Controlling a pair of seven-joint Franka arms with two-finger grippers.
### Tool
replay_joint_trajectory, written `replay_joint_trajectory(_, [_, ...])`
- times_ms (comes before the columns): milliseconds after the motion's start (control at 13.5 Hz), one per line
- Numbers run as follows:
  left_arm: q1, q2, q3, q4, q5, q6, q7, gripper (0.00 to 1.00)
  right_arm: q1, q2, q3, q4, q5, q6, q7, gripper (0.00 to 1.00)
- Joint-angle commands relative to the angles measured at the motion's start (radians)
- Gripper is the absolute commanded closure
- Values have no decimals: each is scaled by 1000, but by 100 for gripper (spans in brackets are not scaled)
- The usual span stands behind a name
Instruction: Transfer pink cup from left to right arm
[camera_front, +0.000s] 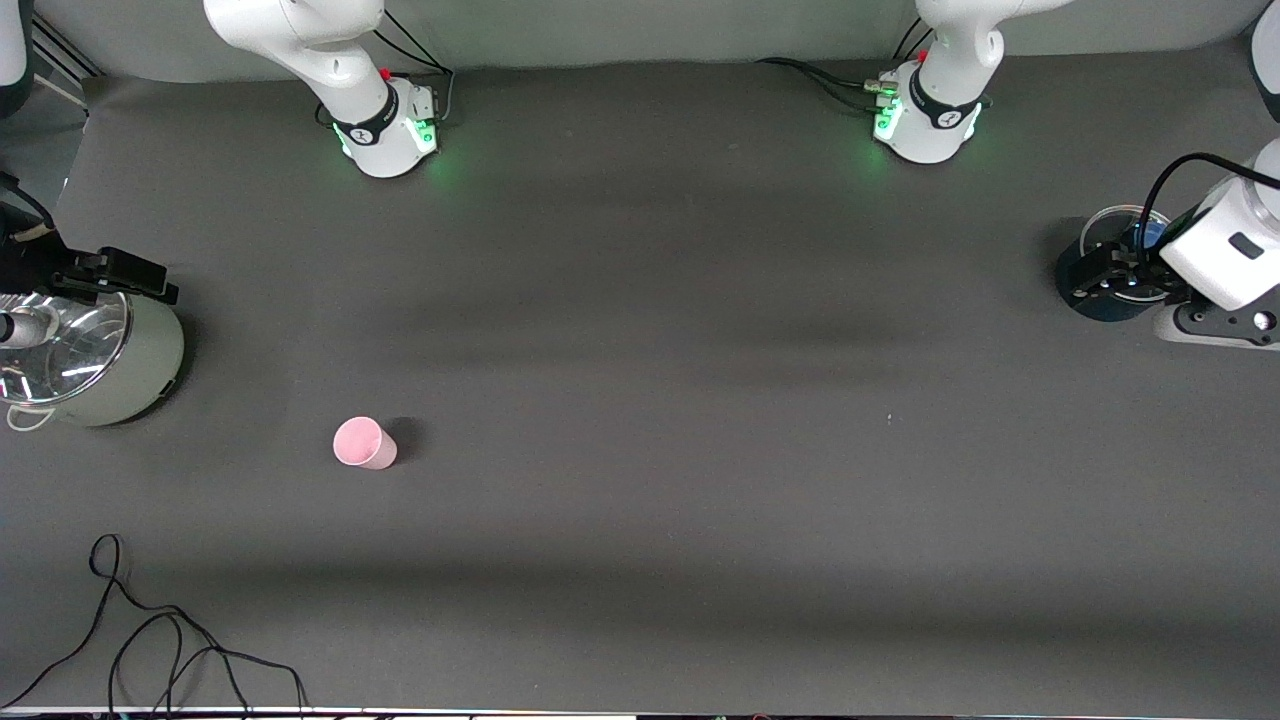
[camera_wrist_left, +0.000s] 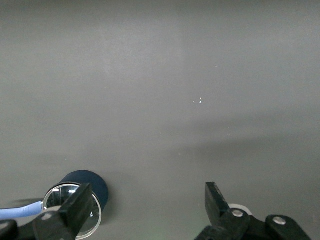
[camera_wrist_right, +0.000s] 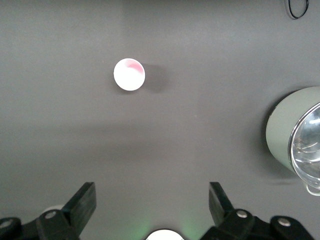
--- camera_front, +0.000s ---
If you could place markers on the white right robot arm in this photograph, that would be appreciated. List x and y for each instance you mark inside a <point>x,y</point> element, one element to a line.
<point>370,120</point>

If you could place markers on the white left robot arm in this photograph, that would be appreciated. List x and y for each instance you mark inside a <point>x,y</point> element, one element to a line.
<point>935,120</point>

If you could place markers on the dark blue saucepan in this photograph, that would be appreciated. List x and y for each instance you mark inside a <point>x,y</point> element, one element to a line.
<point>1095,308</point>

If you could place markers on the glass lid with pale knob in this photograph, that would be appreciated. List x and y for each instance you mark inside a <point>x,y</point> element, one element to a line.
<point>80,340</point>

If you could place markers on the dark grey table mat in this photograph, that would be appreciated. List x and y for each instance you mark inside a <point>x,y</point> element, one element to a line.
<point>640,500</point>

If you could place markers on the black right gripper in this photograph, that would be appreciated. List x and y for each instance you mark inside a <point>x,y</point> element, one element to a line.
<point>28,270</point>

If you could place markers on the glass lid with blue knob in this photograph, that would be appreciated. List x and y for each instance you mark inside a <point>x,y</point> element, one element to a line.
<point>1110,225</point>

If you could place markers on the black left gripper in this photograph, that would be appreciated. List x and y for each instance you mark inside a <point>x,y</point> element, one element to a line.
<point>1098,276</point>

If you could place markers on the sage green electric pot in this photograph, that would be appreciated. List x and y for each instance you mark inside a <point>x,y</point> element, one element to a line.
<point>150,360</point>

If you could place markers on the aluminium frame rail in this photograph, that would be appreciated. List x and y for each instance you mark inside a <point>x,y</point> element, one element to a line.
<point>65,55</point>

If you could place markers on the pink plastic cup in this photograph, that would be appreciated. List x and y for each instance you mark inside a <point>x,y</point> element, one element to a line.
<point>362,445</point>

